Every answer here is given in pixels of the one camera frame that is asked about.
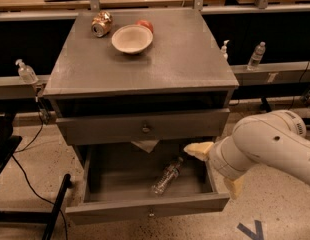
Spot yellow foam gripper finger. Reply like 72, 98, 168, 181
184, 142, 213, 161
223, 176, 244, 200

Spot clear plastic water bottle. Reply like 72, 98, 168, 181
151, 157, 184, 196

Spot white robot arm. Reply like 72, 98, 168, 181
184, 110, 310, 198

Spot upper grey drawer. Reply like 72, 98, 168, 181
56, 109, 229, 145

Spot white paper under drawer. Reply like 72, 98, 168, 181
132, 140, 159, 153

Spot open middle drawer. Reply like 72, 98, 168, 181
66, 140, 230, 224

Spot small white pump bottle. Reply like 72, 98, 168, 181
221, 40, 229, 60

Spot grey drawer cabinet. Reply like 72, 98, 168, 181
43, 7, 240, 148

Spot background water bottle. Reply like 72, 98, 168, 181
247, 42, 266, 71

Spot sanitizer pump bottle left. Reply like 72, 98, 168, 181
15, 59, 39, 85

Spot black rolling stand base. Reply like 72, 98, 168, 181
260, 97, 310, 125

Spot beige paper bowl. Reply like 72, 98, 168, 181
111, 25, 153, 54

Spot red apple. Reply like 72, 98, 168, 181
135, 20, 154, 33

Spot crushed golden soda can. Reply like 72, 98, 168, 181
91, 11, 113, 38

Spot black stand leg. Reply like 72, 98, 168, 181
0, 174, 71, 240

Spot black floor cable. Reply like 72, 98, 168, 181
10, 97, 69, 240

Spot grey metal rail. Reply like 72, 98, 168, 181
0, 61, 310, 100

